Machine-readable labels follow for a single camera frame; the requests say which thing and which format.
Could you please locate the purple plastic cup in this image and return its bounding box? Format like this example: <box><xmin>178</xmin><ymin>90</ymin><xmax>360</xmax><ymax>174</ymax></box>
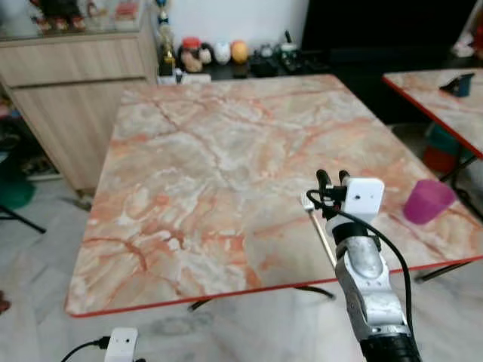
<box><xmin>402</xmin><ymin>179</ymin><xmax>457</xmax><ymax>225</ymax></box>

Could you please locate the red and teal stool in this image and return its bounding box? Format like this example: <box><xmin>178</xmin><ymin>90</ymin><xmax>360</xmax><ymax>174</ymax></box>
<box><xmin>421</xmin><ymin>124</ymin><xmax>463</xmax><ymax>176</ymax></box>

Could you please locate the large marble pattern folding table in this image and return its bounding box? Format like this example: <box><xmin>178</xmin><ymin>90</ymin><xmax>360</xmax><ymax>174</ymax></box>
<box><xmin>64</xmin><ymin>73</ymin><xmax>483</xmax><ymax>318</ymax></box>

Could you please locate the small marble pattern folding table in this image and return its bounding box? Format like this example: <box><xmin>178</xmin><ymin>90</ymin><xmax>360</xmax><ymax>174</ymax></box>
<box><xmin>382</xmin><ymin>69</ymin><xmax>483</xmax><ymax>161</ymax></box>

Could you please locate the dark phone stand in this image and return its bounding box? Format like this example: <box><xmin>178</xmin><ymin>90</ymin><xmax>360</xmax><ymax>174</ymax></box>
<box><xmin>441</xmin><ymin>72</ymin><xmax>475</xmax><ymax>98</ymax></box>

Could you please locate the orange egg figurine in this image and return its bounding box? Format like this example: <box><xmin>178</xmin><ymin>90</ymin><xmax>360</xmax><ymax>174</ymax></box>
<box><xmin>230</xmin><ymin>39</ymin><xmax>250</xmax><ymax>65</ymax></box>

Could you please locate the black television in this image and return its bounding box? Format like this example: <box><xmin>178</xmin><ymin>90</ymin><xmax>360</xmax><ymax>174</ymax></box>
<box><xmin>301</xmin><ymin>0</ymin><xmax>483</xmax><ymax>55</ymax></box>

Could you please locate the white egg figurine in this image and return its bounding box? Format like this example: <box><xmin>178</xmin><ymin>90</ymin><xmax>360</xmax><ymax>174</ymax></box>
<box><xmin>214</xmin><ymin>41</ymin><xmax>232</xmax><ymax>66</ymax></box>

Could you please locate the red capped figurine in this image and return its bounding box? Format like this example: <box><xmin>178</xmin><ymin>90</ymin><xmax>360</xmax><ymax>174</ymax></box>
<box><xmin>179</xmin><ymin>36</ymin><xmax>204</xmax><ymax>73</ymax></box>

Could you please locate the gold trophy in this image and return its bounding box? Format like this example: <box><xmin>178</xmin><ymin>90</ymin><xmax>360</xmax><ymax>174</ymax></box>
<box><xmin>155</xmin><ymin>0</ymin><xmax>179</xmax><ymax>78</ymax></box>

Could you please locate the light wooden cabinet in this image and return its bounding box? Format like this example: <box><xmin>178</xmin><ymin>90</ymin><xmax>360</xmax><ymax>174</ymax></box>
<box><xmin>0</xmin><ymin>14</ymin><xmax>161</xmax><ymax>194</ymax></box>

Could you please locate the black stand leg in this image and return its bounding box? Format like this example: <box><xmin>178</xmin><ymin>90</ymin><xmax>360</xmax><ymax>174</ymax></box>
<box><xmin>0</xmin><ymin>204</ymin><xmax>48</xmax><ymax>235</ymax></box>

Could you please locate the green round container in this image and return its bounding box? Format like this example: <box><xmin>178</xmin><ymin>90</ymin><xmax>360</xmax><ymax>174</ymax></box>
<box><xmin>0</xmin><ymin>149</ymin><xmax>37</xmax><ymax>211</ymax></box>

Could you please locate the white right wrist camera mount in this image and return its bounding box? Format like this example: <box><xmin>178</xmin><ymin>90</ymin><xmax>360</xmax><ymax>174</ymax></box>
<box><xmin>343</xmin><ymin>178</ymin><xmax>386</xmax><ymax>225</ymax></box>

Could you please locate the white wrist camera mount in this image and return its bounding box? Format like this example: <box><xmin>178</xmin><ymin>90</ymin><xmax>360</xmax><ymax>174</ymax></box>
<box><xmin>343</xmin><ymin>178</ymin><xmax>386</xmax><ymax>225</ymax></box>
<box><xmin>104</xmin><ymin>327</ymin><xmax>140</xmax><ymax>362</ymax></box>

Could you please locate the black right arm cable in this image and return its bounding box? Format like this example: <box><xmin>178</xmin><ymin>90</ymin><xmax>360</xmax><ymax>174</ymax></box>
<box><xmin>305</xmin><ymin>189</ymin><xmax>415</xmax><ymax>337</ymax></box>

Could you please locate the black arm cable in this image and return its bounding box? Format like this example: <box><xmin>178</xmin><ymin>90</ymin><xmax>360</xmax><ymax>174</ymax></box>
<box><xmin>305</xmin><ymin>189</ymin><xmax>415</xmax><ymax>337</ymax></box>
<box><xmin>60</xmin><ymin>338</ymin><xmax>111</xmax><ymax>362</ymax></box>

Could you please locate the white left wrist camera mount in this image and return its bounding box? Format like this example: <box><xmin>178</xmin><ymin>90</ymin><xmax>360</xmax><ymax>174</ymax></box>
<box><xmin>104</xmin><ymin>327</ymin><xmax>140</xmax><ymax>362</ymax></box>

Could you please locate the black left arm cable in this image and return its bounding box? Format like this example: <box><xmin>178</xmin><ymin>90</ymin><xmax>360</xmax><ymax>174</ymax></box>
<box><xmin>60</xmin><ymin>338</ymin><xmax>111</xmax><ymax>362</ymax></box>

